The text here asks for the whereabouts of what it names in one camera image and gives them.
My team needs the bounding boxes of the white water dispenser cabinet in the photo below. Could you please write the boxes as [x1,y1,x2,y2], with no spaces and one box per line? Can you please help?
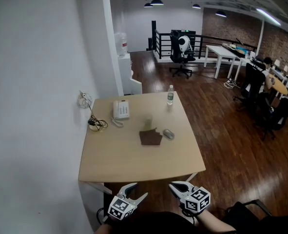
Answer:
[117,53,143,96]

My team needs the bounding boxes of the white panda robot figure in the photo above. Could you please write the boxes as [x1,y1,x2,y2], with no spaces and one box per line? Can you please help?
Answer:
[178,35,196,59]

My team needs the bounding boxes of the person's right forearm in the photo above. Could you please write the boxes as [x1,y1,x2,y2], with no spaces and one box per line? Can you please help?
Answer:
[196,210,237,234]

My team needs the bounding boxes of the tangled black lamp cable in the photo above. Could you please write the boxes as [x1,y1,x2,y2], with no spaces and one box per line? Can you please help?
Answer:
[87,117,109,132]

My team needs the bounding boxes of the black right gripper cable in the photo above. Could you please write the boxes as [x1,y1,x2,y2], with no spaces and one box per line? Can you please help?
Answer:
[181,208,201,225]

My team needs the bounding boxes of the grey computer mouse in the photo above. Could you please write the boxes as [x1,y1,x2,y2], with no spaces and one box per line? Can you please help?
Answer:
[163,128,175,140]

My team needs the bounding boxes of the person's left forearm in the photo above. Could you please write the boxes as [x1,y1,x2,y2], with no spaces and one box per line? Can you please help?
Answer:
[93,222,113,234]

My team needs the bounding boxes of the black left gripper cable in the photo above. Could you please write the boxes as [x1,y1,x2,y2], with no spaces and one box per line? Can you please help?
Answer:
[96,207,110,226]

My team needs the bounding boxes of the white coiled phone cord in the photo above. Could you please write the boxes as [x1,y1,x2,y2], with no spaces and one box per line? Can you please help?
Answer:
[110,117,124,128]

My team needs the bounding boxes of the white cables on floor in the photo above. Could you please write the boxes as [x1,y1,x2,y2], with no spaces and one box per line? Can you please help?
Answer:
[223,79,242,90]

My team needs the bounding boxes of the person's black clothing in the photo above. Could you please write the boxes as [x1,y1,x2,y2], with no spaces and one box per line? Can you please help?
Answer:
[108,211,237,234]

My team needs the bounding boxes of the black metal frame chair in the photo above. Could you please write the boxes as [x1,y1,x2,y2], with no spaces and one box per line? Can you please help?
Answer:
[221,198,288,234]

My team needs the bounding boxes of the clear drinking glass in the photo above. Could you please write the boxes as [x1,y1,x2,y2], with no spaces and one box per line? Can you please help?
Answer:
[143,114,154,131]

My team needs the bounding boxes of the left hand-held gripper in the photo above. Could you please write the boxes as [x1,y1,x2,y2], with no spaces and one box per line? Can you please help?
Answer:
[107,182,149,221]

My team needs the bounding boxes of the long white table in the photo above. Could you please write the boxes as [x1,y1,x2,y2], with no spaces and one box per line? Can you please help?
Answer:
[204,44,243,80]

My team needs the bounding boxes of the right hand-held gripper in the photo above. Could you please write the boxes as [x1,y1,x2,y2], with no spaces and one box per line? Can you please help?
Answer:
[168,180,211,215]

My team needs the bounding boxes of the clear water jug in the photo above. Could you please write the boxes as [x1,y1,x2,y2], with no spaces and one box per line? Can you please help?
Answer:
[114,32,128,57]

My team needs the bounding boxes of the round wooden table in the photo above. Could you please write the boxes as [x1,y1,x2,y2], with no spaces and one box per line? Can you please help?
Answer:
[268,73,288,96]

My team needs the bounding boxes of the brown leather wallet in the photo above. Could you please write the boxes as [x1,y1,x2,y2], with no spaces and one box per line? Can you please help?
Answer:
[138,128,164,147]

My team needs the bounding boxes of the ceiling tube light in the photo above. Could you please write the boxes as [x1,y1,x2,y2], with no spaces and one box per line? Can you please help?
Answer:
[255,7,282,27]

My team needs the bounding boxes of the small white table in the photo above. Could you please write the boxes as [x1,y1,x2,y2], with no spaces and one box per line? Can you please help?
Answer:
[235,56,257,81]

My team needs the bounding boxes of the black mesh office chair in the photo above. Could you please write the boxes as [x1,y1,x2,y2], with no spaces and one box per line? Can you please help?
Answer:
[233,62,276,141]

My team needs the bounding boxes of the clear plastic water bottle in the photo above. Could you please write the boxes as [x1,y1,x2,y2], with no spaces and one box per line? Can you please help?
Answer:
[167,84,175,106]

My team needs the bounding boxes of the white desk telephone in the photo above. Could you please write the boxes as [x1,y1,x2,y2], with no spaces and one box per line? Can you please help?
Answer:
[112,100,131,120]

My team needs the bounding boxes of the wire globe desk lamp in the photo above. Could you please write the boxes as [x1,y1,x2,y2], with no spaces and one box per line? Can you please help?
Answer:
[77,90,98,133]

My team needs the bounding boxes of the black metal railing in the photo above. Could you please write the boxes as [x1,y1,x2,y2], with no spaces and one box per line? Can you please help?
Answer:
[151,20,258,60]

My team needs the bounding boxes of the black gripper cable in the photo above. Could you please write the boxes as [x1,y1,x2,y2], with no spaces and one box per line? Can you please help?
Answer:
[96,207,110,226]
[181,208,201,225]

